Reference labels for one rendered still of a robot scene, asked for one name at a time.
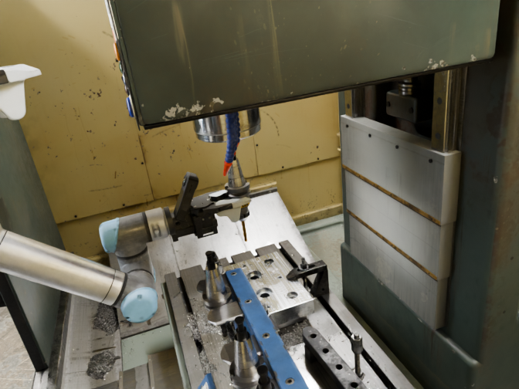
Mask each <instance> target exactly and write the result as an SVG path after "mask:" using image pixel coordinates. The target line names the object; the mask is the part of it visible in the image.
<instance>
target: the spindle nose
mask: <svg viewBox="0 0 519 389"><path fill-rule="evenodd" d="M238 113H239V123H240V126H239V128H240V137H239V139H240V140H242V139H245V138H247V137H251V136H253V135H255V134H257V133H258V132H259V131H260V130H261V121H262V120H261V114H260V108H255V109H251V110H244V111H239V112H238ZM192 122H193V127H194V131H195V135H196V137H197V138H198V139H199V140H200V141H203V142H207V143H225V142H226V141H227V140H228V139H227V137H226V136H227V133H226V131H227V128H226V124H227V123H226V116H225V114H224V115H220V116H216V117H208V118H204V119H200V120H193V121H192Z"/></svg>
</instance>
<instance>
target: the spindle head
mask: <svg viewBox="0 0 519 389"><path fill-rule="evenodd" d="M110 6H111V9H112V13H113V16H114V22H115V26H116V29H117V34H118V38H119V39H118V40H119V43H120V49H121V52H122V56H123V59H124V65H125V69H126V72H127V78H128V81H129V85H130V88H131V94H132V97H133V101H134V106H135V110H136V114H137V119H138V123H139V125H140V126H144V129H145V130H149V129H153V128H158V127H165V126H169V125H173V124H177V123H184V122H189V121H193V120H200V119H204V118H208V117H216V116H220V115H224V114H228V113H235V112H239V111H244V110H251V109H255V108H259V107H267V106H271V105H275V104H279V103H286V102H290V101H295V100H302V99H306V98H310V97H314V96H322V95H326V94H330V93H337V92H341V91H345V90H353V89H357V88H361V87H365V86H373V85H377V84H381V83H388V82H392V81H396V80H401V79H408V78H412V77H416V76H424V75H428V74H432V73H439V72H443V71H447V70H451V69H459V68H463V67H467V66H474V65H479V64H483V63H490V62H493V61H494V59H491V58H492V57H493V56H494V53H495V46H496V38H497V23H498V16H499V8H500V0H110Z"/></svg>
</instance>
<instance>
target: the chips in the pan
mask: <svg viewBox="0 0 519 389"><path fill-rule="evenodd" d="M97 307H99V308H98V309H97V310H98V311H97V313H96V314H97V317H95V319H94V320H93V321H91V322H93V324H94V325H93V330H101V331H104V332H106V333H107V334H106V336H108V335H112V334H113V335H114V333H115V332H116V331H117V330H118V329H120V326H121V324H122V326H124V325H125V326H126V325H127V327H131V325H132V326H133V323H132V322H130V321H128V320H121V321H120V322H119V320H118V315H117V307H114V306H109V305H107V304H104V303H99V304H98V306H97ZM118 324H120V325H119V326H118ZM113 335H112V336H113ZM107 350H108V349H106V351H102V352H100V353H98V354H95V355H94V356H93V357H92V358H90V359H89V360H90V361H89V362H87V363H88V366H87V368H88V370H86V373H87V374H88V376H90V377H92V378H93V379H95V380H99V379H106V378H104V376H106V374H108V372H111V370H112V369H113V366H114V364H115V362H116V360H117V359H115V355H114V353H111V352H108V351H107Z"/></svg>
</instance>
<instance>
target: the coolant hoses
mask: <svg viewBox="0 0 519 389"><path fill-rule="evenodd" d="M225 116H226V123H227V124H226V128H227V131H226V133H227V136H226V137H227V139H228V140H227V141H226V142H227V145H226V147H227V149H226V158H225V161H224V170H223V176H226V175H227V173H228V171H229V169H230V168H231V166H232V162H233V158H234V157H235V155H236V150H237V147H238V145H239V142H240V139H239V137H240V128H239V126H240V123H239V113H238V112H235V113H228V114H226V115H225Z"/></svg>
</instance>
